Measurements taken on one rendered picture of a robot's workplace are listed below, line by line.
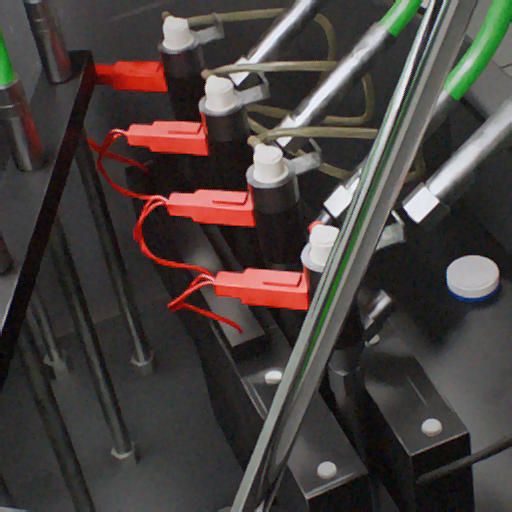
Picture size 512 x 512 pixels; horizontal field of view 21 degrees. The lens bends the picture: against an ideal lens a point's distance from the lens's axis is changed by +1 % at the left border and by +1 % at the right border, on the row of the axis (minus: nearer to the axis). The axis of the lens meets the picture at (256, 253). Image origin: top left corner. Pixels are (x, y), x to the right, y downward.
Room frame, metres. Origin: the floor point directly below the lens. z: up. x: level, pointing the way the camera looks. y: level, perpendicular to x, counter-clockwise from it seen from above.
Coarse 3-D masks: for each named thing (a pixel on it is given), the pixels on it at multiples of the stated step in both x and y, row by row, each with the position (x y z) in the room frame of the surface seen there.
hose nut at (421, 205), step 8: (424, 184) 0.54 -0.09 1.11; (416, 192) 0.54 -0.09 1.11; (424, 192) 0.53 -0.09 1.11; (408, 200) 0.54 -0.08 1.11; (416, 200) 0.53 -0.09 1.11; (424, 200) 0.53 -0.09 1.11; (432, 200) 0.53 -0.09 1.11; (408, 208) 0.53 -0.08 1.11; (416, 208) 0.53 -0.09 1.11; (424, 208) 0.53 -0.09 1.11; (432, 208) 0.53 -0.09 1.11; (440, 208) 0.53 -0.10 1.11; (448, 208) 0.53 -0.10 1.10; (416, 216) 0.53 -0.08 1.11; (424, 216) 0.53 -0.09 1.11; (432, 216) 0.53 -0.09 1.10; (440, 216) 0.53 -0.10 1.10; (424, 224) 0.53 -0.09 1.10; (432, 224) 0.53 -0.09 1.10
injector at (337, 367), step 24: (312, 264) 0.52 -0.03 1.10; (312, 288) 0.51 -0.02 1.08; (360, 288) 0.52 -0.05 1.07; (360, 312) 0.52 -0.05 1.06; (384, 312) 0.52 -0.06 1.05; (360, 336) 0.51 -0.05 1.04; (336, 360) 0.51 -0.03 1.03; (360, 360) 0.52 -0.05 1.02; (336, 384) 0.52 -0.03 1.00; (360, 384) 0.51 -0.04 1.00; (336, 408) 0.52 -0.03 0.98; (360, 408) 0.51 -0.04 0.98; (360, 432) 0.51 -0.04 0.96; (360, 456) 0.51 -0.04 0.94
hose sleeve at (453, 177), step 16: (496, 112) 0.55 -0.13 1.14; (480, 128) 0.55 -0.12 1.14; (496, 128) 0.54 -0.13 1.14; (464, 144) 0.55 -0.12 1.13; (480, 144) 0.54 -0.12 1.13; (496, 144) 0.54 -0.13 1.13; (448, 160) 0.54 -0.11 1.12; (464, 160) 0.54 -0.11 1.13; (480, 160) 0.53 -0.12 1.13; (432, 176) 0.54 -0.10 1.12; (448, 176) 0.53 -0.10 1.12; (464, 176) 0.53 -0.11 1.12; (432, 192) 0.53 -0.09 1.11; (448, 192) 0.53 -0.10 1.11
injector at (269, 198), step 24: (288, 168) 0.60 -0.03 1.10; (264, 192) 0.59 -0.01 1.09; (288, 192) 0.59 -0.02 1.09; (264, 216) 0.59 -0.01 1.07; (288, 216) 0.59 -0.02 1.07; (264, 240) 0.59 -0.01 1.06; (288, 240) 0.59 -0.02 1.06; (288, 264) 0.59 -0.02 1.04; (288, 312) 0.59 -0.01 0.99; (288, 336) 0.59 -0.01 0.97
